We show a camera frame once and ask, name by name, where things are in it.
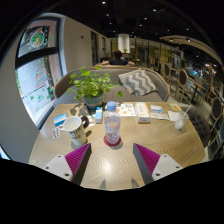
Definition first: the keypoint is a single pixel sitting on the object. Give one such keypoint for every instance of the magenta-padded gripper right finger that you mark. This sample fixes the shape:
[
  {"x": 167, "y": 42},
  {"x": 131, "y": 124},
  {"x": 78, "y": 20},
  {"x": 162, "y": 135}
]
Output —
[{"x": 146, "y": 157}]

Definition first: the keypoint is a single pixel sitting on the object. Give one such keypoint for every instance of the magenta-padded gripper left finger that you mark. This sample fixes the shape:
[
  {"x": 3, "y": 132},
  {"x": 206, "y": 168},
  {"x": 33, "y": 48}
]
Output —
[{"x": 77, "y": 157}]

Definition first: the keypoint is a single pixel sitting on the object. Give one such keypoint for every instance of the clear plastic water bottle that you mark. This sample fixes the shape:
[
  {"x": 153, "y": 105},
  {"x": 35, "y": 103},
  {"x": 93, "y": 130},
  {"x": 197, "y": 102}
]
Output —
[{"x": 112, "y": 126}]

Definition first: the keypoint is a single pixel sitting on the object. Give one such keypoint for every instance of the white mug with black print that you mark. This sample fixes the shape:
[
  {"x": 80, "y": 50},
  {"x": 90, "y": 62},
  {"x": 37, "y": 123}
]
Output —
[{"x": 76, "y": 131}]

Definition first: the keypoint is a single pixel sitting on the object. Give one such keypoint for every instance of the flat round red coaster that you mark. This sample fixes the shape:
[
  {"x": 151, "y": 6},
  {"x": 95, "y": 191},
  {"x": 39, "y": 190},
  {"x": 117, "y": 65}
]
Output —
[{"x": 106, "y": 142}]

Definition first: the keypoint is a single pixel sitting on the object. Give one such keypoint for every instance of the blue white card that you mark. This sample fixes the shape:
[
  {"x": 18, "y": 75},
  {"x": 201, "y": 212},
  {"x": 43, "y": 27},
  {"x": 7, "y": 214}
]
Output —
[{"x": 60, "y": 120}]

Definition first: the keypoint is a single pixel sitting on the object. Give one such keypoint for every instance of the long white carton box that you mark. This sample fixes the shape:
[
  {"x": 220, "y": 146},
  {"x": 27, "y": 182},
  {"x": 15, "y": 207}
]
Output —
[{"x": 142, "y": 112}]

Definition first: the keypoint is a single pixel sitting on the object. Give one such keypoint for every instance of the small blue white carton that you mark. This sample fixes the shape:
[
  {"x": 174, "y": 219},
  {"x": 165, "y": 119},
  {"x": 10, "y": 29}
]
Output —
[{"x": 99, "y": 115}]

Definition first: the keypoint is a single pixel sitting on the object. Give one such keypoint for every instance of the white paper napkin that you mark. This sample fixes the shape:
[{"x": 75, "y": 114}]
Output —
[{"x": 172, "y": 116}]

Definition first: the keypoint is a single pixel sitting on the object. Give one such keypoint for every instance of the white blue packet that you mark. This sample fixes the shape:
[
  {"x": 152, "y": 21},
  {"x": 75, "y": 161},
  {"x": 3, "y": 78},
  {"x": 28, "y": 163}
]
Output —
[{"x": 156, "y": 109}]

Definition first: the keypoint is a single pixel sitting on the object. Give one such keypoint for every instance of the clear plastic cup with straw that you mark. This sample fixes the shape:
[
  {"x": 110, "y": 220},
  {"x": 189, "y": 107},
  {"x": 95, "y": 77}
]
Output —
[{"x": 181, "y": 121}]

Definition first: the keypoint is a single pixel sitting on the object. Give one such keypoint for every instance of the dark tufted armchair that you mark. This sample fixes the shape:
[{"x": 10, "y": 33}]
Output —
[{"x": 200, "y": 125}]

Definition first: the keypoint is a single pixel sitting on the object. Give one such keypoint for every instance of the green potted plant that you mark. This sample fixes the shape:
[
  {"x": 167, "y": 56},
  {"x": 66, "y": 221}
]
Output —
[{"x": 90, "y": 85}]

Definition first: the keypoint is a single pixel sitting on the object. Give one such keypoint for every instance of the grey curved sofa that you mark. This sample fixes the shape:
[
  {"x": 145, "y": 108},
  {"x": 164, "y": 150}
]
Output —
[{"x": 160, "y": 83}]

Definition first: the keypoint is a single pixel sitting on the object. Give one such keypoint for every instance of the grey white chevron cushion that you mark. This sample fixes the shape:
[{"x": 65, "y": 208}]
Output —
[{"x": 138, "y": 81}]

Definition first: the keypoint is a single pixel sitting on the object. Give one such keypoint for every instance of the group of dining chairs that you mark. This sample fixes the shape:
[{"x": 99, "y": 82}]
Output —
[{"x": 183, "y": 80}]

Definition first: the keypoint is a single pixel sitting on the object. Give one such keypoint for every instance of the window with festive stickers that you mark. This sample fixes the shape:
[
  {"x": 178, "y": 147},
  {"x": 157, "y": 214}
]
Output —
[{"x": 38, "y": 76}]

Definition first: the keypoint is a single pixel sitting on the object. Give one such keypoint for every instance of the person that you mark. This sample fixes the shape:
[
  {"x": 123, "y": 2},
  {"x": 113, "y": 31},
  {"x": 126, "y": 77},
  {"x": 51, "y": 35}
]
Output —
[{"x": 118, "y": 59}]

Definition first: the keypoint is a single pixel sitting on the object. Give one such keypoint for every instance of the ceiling spot lights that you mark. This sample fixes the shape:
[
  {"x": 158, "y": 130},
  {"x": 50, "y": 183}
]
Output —
[{"x": 154, "y": 10}]

